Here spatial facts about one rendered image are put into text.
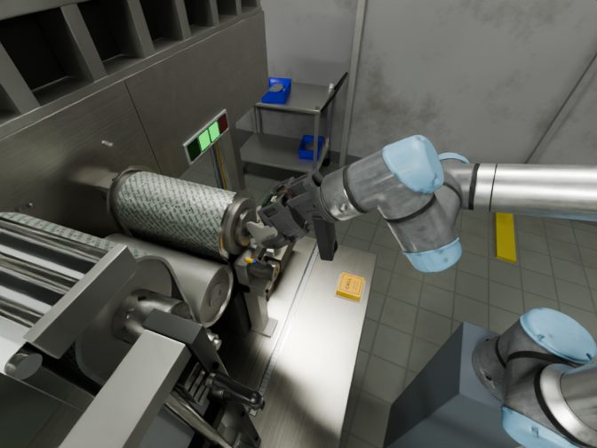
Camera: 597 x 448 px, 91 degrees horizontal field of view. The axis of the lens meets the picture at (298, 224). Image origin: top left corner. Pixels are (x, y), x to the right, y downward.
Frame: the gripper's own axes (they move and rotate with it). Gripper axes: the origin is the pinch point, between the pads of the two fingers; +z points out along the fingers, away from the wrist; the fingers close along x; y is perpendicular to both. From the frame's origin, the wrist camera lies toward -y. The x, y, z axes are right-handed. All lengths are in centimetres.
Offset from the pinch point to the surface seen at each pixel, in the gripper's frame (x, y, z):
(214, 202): 0.9, 11.3, 0.9
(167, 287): 19.2, 9.4, -1.3
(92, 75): -9.8, 42.2, 13.7
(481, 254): -134, -159, 0
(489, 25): -205, -39, -48
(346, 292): -12.9, -35.5, 5.2
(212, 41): -52, 39, 16
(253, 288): 5.8, -7.6, 6.1
